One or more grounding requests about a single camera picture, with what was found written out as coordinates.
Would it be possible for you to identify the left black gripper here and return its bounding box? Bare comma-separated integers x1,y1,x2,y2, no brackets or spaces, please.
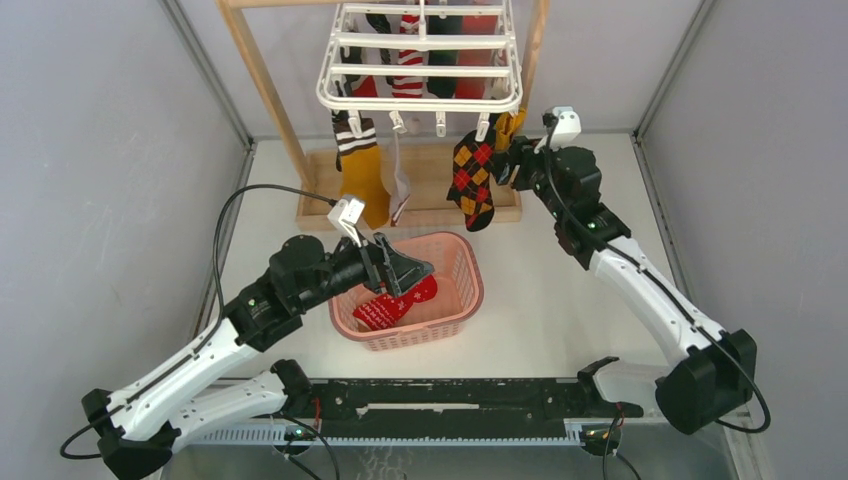
296,224,433,313

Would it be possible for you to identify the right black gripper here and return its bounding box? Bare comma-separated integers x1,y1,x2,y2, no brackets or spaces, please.
490,134,568,221

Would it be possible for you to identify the red snowflake sock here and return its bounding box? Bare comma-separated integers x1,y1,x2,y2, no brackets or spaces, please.
352,275,438,331

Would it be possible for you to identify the mustard yellow sock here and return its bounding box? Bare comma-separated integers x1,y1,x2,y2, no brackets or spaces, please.
494,108,526,153

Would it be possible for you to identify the pink plastic basket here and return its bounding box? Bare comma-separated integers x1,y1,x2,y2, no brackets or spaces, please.
328,231,484,351

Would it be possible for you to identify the red sock white pattern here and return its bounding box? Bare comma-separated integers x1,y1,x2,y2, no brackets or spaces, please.
455,15,497,99

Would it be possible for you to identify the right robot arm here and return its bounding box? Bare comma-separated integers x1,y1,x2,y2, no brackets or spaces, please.
494,137,772,435

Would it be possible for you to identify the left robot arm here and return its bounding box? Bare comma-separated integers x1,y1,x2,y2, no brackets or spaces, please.
82,195,434,479

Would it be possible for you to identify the white plastic sock hanger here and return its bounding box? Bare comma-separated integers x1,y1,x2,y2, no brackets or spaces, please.
315,1,524,140

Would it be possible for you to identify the argyle red yellow sock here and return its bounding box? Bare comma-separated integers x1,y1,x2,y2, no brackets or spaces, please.
446,131,496,232

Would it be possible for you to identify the grey white sock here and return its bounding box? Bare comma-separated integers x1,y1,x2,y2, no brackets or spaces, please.
388,133,411,227

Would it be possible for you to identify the yellow brown striped sock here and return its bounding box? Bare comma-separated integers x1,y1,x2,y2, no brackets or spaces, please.
332,112,390,230

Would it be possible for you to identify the red white striped sock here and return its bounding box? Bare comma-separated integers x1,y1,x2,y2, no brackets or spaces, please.
391,14,424,99

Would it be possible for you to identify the black striped narrow sock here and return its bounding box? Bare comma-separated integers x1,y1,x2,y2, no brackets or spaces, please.
365,13,392,65

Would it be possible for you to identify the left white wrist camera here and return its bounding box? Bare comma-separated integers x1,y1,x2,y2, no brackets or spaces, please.
327,195,366,247

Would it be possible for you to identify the black mounting rail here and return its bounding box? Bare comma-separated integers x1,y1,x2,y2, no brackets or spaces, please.
294,378,645,441

